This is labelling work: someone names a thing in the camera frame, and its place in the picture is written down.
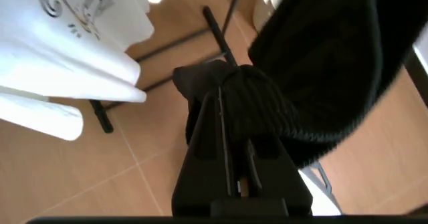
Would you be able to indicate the white printed T-shirt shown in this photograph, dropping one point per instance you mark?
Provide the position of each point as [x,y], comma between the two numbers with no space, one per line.
[50,60]

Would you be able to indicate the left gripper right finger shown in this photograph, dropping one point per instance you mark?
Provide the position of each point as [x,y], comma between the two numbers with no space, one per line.
[284,177]

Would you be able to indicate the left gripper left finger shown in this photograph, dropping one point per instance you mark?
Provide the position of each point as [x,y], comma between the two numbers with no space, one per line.
[204,170]

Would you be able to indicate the black clothes rack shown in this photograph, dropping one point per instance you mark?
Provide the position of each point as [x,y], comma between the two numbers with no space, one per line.
[217,33]

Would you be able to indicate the black ribbed garment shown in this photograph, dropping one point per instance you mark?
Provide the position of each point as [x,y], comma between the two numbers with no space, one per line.
[317,67]

